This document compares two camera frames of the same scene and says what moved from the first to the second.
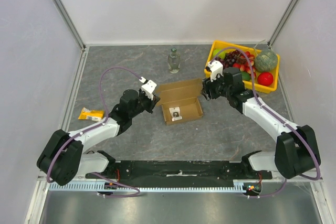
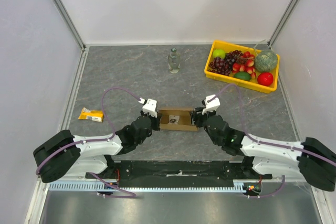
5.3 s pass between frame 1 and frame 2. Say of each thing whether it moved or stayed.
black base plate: stayed
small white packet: moved
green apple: stayed
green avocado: stayed
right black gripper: moved
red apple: stayed
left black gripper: moved
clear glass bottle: stayed
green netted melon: stayed
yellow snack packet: stayed
